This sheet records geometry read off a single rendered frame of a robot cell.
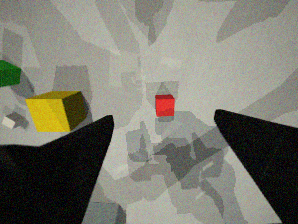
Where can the yellow block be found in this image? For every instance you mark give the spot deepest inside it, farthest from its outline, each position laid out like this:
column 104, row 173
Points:
column 56, row 111

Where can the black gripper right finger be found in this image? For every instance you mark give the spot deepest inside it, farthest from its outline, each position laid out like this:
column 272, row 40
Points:
column 269, row 152

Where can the red block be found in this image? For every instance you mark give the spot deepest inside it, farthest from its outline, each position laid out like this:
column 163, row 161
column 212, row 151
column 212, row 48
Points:
column 164, row 105

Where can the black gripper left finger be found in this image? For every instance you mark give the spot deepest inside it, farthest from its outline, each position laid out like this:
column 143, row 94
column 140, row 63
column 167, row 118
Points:
column 59, row 177

